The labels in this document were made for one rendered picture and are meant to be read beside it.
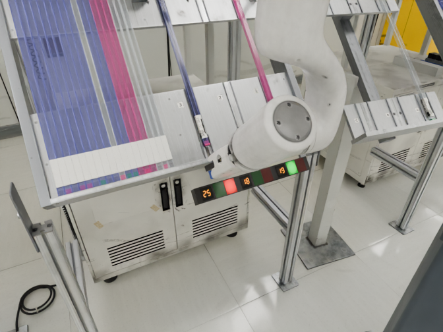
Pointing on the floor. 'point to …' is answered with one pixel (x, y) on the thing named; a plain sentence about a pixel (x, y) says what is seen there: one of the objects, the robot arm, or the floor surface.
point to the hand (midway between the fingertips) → (221, 166)
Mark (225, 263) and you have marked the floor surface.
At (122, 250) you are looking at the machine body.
